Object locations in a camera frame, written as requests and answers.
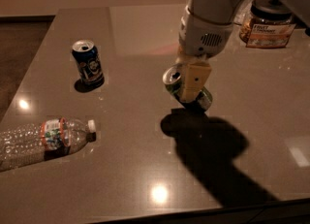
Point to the green soda can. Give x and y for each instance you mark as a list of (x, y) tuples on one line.
[(172, 79)]

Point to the snack jar with black lid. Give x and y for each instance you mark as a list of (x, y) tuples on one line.
[(268, 24)]

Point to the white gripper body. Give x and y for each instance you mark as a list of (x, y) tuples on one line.
[(201, 37)]

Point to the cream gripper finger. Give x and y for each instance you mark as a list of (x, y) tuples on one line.
[(184, 58), (193, 78)]

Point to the clear plastic water bottle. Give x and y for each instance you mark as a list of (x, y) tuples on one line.
[(35, 143)]

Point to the blue soda can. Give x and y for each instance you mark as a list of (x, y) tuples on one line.
[(86, 56)]

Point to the clear plastic cup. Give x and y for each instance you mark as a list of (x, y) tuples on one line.
[(242, 12)]

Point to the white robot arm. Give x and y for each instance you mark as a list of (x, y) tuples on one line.
[(299, 7)]

